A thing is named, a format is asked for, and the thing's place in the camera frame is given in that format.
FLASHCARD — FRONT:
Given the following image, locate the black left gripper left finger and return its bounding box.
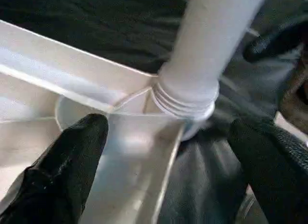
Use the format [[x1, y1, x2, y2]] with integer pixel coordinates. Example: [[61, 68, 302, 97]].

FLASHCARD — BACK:
[[0, 113, 109, 224]]

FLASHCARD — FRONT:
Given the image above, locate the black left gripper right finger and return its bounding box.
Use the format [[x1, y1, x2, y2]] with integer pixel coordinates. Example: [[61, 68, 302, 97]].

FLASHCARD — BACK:
[[228, 118, 308, 224]]

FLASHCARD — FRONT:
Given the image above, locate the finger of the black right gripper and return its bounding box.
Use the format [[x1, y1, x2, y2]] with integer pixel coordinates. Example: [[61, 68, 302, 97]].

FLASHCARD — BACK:
[[243, 21, 308, 63]]

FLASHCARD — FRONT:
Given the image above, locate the white plastic table leg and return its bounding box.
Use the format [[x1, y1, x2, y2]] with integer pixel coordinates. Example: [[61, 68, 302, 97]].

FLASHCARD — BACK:
[[151, 0, 269, 120]]

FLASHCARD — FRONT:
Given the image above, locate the white plastic table top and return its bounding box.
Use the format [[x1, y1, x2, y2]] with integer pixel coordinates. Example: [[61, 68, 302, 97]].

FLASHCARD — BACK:
[[0, 19, 193, 224]]

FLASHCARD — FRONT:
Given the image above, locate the dark brown rounded object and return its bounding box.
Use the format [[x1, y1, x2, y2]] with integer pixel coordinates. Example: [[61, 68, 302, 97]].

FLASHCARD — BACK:
[[280, 38, 308, 128]]

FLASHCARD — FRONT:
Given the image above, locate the black work mat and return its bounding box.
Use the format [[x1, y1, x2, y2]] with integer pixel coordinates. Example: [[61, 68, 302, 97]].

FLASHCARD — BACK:
[[0, 0, 308, 224]]

